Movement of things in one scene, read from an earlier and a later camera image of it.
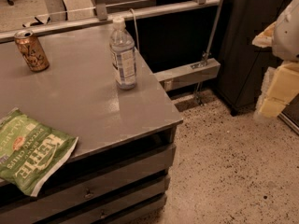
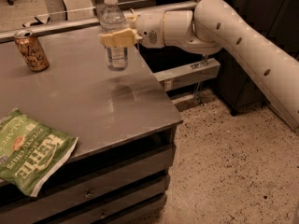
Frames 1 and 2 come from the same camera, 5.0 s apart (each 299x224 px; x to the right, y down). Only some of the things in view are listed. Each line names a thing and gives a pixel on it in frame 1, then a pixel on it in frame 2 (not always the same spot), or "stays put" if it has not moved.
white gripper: x=288 y=35 -> x=149 y=28
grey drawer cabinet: x=123 y=183 stays put
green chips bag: x=32 y=152 stays put
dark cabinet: x=245 y=65 stays put
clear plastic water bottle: x=122 y=49 -> x=112 y=20
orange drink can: x=31 y=49 stays put
